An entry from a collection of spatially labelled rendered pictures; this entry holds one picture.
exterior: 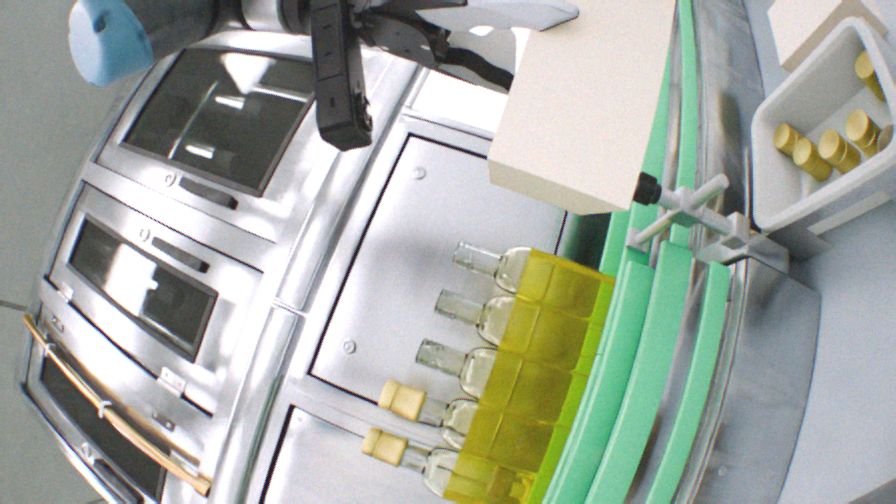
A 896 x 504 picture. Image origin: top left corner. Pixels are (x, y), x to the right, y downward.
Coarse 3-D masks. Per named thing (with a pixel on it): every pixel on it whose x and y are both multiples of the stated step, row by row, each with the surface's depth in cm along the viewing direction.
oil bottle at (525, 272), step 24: (504, 264) 42; (528, 264) 41; (552, 264) 41; (576, 264) 42; (504, 288) 42; (528, 288) 41; (552, 288) 41; (576, 288) 41; (600, 288) 41; (576, 312) 40; (600, 312) 40
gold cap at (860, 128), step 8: (856, 112) 20; (864, 112) 19; (848, 120) 21; (856, 120) 20; (864, 120) 19; (872, 120) 19; (848, 128) 21; (856, 128) 20; (864, 128) 19; (872, 128) 18; (880, 128) 18; (848, 136) 21; (856, 136) 20; (864, 136) 19; (872, 136) 19; (856, 144) 21; (864, 144) 20; (872, 144) 19; (864, 152) 21; (872, 152) 19
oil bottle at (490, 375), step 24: (480, 360) 39; (504, 360) 39; (528, 360) 39; (480, 384) 38; (504, 384) 38; (528, 384) 38; (552, 384) 38; (576, 384) 38; (528, 408) 37; (552, 408) 37; (576, 408) 37
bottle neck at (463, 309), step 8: (440, 296) 42; (448, 296) 42; (456, 296) 43; (464, 296) 43; (440, 304) 42; (448, 304) 42; (456, 304) 42; (464, 304) 42; (472, 304) 42; (480, 304) 42; (440, 312) 42; (448, 312) 42; (456, 312) 42; (464, 312) 42; (472, 312) 42; (480, 312) 42; (456, 320) 43; (464, 320) 42; (472, 320) 42
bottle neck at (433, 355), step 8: (424, 344) 41; (432, 344) 41; (440, 344) 41; (424, 352) 40; (432, 352) 40; (440, 352) 40; (448, 352) 41; (456, 352) 41; (464, 352) 41; (416, 360) 41; (424, 360) 40; (432, 360) 40; (440, 360) 40; (448, 360) 40; (456, 360) 40; (432, 368) 41; (440, 368) 40; (448, 368) 40; (456, 368) 40; (456, 376) 40
